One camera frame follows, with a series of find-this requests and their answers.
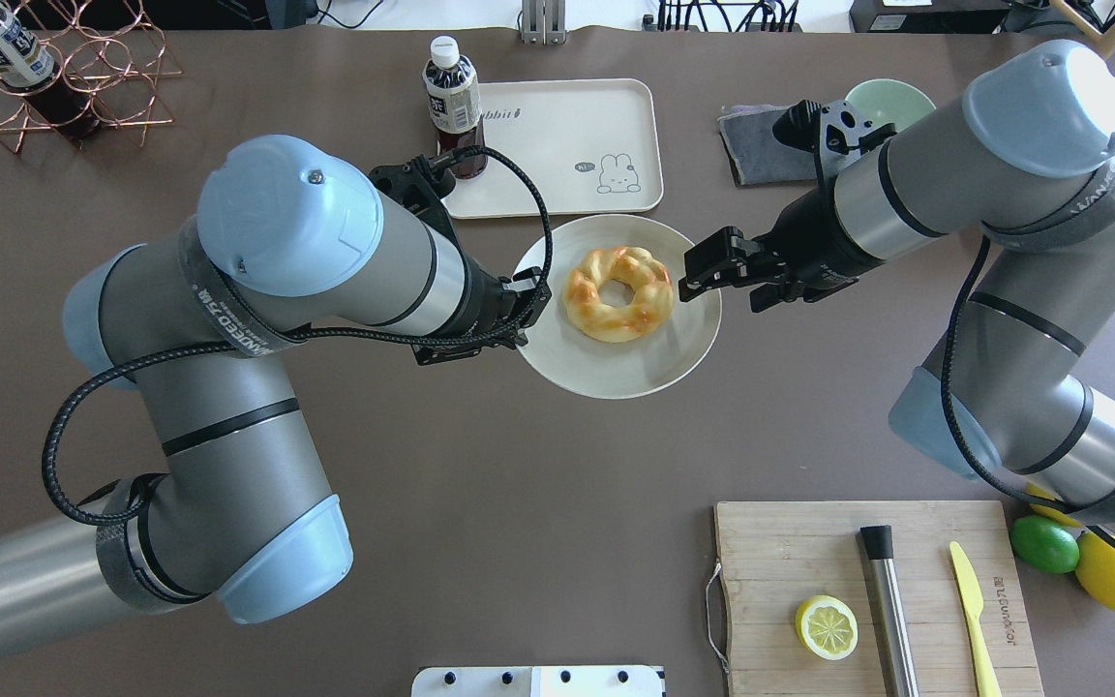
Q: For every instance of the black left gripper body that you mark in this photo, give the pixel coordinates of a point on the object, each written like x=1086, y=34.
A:
x=482, y=308

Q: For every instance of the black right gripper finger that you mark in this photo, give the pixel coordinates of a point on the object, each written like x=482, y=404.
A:
x=724, y=259
x=773, y=293

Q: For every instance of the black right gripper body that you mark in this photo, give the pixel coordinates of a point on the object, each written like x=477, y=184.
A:
x=812, y=242

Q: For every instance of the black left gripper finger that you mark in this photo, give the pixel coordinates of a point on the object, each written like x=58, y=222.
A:
x=523, y=300
x=508, y=338

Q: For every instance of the braided glazed donut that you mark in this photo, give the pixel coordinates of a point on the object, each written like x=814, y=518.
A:
x=618, y=295

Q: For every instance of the white round plate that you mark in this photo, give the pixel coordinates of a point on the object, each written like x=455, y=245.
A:
x=619, y=371

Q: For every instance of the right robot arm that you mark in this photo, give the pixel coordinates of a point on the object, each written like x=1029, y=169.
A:
x=1027, y=155

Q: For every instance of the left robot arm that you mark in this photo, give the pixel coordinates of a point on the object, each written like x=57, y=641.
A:
x=288, y=244

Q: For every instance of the cream rabbit tray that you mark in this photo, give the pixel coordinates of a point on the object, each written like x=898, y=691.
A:
x=588, y=145

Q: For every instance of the tea bottle on tray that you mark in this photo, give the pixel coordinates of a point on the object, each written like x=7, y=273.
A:
x=454, y=95

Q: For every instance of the grey folded cloth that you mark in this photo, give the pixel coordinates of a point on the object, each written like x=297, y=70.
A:
x=756, y=155

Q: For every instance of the green bowl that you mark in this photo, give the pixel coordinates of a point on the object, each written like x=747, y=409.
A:
x=884, y=101

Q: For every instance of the steel cylinder muddler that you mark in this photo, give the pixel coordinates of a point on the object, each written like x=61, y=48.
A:
x=884, y=592

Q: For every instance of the yellow lemon upper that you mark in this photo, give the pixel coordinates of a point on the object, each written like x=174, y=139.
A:
x=1049, y=512

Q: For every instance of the half lemon slice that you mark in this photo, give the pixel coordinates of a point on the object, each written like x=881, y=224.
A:
x=827, y=627

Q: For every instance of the yellow plastic knife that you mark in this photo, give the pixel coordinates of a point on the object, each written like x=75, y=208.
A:
x=972, y=602

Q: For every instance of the green lime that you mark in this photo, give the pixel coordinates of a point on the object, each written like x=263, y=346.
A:
x=1044, y=544

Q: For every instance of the dark tea bottle in rack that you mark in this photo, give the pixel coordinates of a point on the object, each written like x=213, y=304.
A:
x=30, y=70

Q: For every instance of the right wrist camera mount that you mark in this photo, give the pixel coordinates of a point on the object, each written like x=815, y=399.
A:
x=836, y=135

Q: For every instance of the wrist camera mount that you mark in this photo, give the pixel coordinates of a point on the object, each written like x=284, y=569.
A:
x=836, y=135
x=420, y=187

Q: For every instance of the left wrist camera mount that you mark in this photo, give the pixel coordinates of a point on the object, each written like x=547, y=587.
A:
x=420, y=187

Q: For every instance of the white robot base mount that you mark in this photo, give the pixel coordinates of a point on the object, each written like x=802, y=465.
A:
x=630, y=679

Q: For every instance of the copper wire bottle rack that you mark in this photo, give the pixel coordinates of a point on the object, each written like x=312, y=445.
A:
x=112, y=53

